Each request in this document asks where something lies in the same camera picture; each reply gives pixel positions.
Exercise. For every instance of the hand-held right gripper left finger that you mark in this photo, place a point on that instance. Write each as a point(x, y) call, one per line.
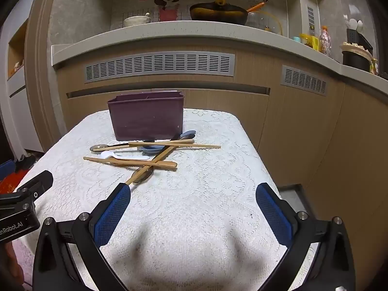
point(112, 212)

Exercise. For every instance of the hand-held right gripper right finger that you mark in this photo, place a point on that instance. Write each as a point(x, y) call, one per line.
point(272, 215)

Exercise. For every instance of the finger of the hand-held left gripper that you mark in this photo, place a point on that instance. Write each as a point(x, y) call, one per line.
point(39, 179)
point(6, 168)

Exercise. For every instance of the wooden chopstick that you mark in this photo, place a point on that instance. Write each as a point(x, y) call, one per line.
point(163, 154)
point(121, 162)
point(197, 145)

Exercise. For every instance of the white plastic spoon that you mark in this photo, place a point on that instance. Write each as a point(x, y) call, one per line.
point(106, 154)

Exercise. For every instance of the dark grey spoon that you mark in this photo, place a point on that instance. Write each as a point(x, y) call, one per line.
point(151, 149)
point(188, 135)

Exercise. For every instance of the purple plastic utensil holder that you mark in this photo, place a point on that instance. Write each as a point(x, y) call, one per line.
point(145, 118)

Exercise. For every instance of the red door mat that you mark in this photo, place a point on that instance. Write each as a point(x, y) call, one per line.
point(12, 183)

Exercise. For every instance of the white storage cabinet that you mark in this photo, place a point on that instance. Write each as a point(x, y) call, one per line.
point(18, 97)

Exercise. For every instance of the white lace tablecloth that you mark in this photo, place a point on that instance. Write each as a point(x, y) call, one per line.
point(194, 218)

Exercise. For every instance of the wooden kitchen cabinet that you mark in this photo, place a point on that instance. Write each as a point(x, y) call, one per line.
point(303, 121)

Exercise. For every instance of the short grey vent grille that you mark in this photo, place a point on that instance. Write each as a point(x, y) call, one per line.
point(303, 80)

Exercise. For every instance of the long grey vent grille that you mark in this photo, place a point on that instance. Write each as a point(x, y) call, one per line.
point(157, 66)

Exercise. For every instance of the black pot cream contents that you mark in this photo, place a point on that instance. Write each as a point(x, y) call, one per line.
point(356, 59)

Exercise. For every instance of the yellow container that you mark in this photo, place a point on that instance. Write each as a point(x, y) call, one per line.
point(313, 42)

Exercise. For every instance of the pale stone kitchen countertop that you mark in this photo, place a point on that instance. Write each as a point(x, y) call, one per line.
point(151, 36)

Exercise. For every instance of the clear bottle orange cap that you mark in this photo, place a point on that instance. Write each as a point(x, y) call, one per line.
point(325, 41)

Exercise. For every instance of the white bowl with pestle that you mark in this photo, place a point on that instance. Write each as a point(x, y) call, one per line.
point(136, 21)

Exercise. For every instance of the glass pot lid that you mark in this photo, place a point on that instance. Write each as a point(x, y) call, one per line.
point(266, 21)

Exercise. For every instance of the black utensil rack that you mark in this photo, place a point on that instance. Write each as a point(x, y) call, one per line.
point(362, 41)

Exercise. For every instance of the white ladle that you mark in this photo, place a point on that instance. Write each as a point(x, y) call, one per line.
point(359, 25)
point(352, 23)

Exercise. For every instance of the white wall vent panel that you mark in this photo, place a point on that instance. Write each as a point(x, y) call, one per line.
point(310, 15)

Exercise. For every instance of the cartoon woman wall sticker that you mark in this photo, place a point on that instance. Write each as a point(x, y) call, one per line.
point(167, 3)

